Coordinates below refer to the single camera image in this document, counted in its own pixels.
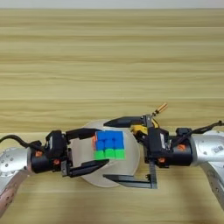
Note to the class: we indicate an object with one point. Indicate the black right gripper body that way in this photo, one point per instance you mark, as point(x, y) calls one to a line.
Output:
point(178, 154)

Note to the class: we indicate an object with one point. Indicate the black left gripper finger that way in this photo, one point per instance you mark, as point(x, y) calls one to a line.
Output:
point(83, 133)
point(89, 167)

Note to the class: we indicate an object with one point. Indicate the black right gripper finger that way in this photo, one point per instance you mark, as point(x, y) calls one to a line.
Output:
point(125, 122)
point(128, 180)

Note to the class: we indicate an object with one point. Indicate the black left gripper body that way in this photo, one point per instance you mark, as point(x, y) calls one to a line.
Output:
point(43, 162)

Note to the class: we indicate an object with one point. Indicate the multicolour puzzle cube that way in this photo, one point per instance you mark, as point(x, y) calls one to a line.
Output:
point(110, 145)

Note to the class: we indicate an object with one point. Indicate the round white plate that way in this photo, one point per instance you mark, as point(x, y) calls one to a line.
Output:
point(131, 163)

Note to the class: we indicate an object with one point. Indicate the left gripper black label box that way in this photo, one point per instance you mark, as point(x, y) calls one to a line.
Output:
point(55, 144)

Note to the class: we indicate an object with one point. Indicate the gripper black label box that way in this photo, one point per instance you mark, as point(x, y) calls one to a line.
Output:
point(159, 143)
point(55, 144)

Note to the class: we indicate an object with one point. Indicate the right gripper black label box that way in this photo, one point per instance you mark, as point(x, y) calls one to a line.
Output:
point(159, 143)

